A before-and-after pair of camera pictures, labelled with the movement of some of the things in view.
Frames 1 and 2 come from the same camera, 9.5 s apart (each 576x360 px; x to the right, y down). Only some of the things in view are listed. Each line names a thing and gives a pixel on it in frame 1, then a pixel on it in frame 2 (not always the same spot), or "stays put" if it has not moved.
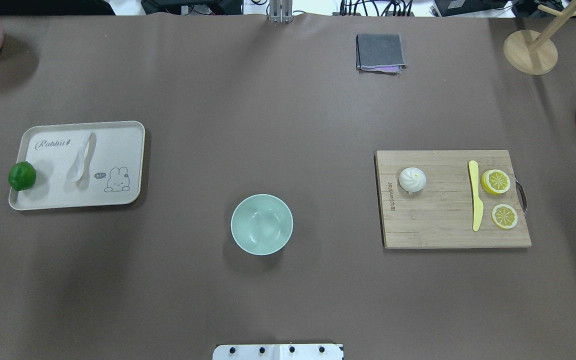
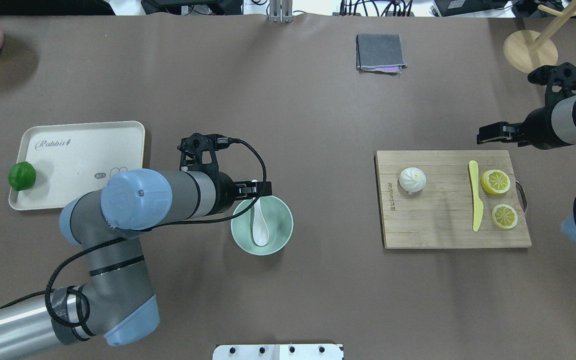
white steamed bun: x=412 y=179 stays put
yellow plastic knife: x=478 y=206 stays put
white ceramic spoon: x=79 y=172 to x=260 y=230
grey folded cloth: x=379 y=53 stays put
